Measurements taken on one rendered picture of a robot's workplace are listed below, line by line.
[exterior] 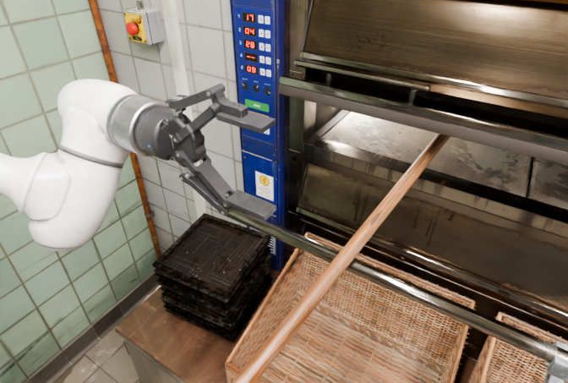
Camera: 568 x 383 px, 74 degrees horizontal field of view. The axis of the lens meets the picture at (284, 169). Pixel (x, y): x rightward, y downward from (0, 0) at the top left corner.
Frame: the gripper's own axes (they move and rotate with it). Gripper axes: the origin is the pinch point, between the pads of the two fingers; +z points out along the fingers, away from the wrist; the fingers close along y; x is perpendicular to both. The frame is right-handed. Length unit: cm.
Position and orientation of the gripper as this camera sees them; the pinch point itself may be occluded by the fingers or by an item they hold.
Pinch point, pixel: (263, 170)
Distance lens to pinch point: 49.5
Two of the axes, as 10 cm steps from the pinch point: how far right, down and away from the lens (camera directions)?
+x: -5.4, 4.7, -7.0
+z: 8.4, 3.0, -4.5
